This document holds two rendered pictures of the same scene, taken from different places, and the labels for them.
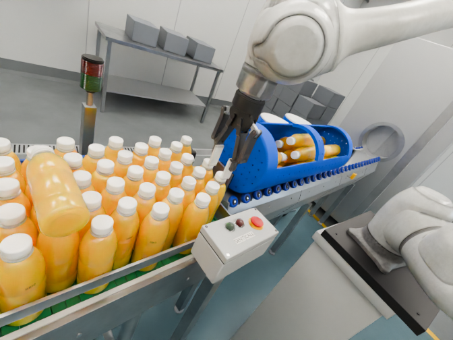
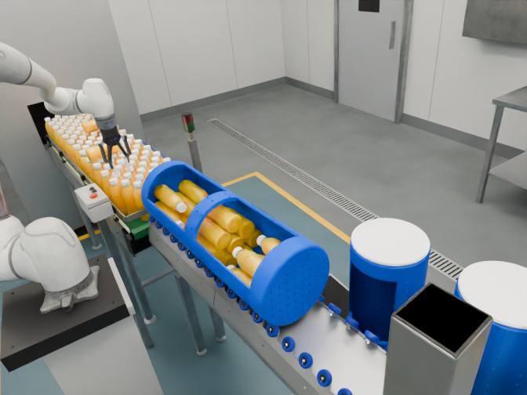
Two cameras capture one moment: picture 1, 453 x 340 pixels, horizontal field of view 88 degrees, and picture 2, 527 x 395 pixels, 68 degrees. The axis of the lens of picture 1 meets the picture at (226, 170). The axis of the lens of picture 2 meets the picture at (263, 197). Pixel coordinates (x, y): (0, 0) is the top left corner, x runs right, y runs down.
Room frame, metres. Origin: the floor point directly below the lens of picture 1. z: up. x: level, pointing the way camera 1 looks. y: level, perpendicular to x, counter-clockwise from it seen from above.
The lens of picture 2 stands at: (1.73, -1.41, 1.97)
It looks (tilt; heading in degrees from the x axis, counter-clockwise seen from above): 32 degrees down; 108
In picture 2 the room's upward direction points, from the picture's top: 7 degrees counter-clockwise
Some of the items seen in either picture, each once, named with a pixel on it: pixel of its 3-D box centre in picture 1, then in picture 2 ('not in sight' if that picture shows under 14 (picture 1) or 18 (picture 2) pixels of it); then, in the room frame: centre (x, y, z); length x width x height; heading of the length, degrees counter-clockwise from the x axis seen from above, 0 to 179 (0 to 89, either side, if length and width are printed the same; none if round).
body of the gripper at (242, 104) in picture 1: (244, 111); (110, 135); (0.58, 0.02, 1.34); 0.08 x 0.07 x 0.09; 53
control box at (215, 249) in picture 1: (236, 241); (93, 201); (0.46, -0.10, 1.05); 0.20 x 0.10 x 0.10; 143
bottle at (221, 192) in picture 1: (210, 199); (143, 201); (0.65, 0.01, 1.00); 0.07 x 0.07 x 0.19
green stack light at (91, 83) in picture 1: (91, 80); (188, 125); (0.71, 0.52, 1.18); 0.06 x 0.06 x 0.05
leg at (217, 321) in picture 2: not in sight; (212, 302); (0.90, 0.02, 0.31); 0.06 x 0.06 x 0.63; 53
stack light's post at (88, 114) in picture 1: (80, 215); (208, 216); (0.71, 0.52, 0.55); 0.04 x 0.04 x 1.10; 53
